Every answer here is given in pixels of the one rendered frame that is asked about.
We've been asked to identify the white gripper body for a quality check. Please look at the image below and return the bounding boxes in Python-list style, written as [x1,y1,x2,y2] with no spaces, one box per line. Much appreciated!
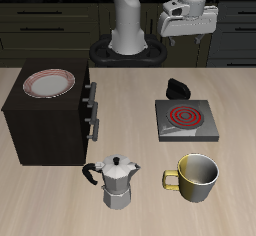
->
[156,5,219,38]

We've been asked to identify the round black stove knob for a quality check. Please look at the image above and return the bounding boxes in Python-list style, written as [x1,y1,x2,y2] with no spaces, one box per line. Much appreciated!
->
[165,77,192,101]

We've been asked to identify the dark kitchen cupboards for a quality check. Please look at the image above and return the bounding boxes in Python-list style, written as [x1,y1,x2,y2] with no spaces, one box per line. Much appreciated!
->
[0,0,256,68]

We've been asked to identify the white plate with red rim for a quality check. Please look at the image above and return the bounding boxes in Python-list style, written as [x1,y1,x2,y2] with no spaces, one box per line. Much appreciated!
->
[22,68,76,99]

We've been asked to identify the yellow and white mug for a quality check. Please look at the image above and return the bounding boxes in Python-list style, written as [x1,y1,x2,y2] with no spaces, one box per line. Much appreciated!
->
[162,153,220,204]

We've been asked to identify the silver moka pot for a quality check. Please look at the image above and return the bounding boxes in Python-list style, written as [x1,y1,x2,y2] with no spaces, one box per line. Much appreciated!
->
[82,154,142,211]

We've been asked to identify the dark wooden cabinet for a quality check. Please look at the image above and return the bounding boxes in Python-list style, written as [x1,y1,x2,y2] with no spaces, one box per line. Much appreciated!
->
[1,58,100,167]

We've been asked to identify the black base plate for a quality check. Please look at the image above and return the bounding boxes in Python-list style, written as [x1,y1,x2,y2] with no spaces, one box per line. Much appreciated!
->
[89,33,168,64]

